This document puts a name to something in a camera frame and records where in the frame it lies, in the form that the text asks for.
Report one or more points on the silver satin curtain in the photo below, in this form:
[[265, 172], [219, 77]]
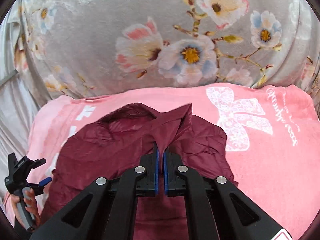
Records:
[[18, 108]]

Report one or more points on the pink fleece blanket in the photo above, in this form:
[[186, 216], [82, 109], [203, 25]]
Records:
[[272, 139]]

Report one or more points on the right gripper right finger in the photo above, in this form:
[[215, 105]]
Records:
[[216, 208]]

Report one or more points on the grey floral bedspread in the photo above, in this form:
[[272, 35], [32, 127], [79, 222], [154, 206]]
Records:
[[95, 47]]

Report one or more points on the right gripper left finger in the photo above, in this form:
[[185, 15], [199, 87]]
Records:
[[106, 209]]

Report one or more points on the maroon puffer jacket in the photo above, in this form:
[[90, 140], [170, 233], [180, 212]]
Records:
[[116, 142]]

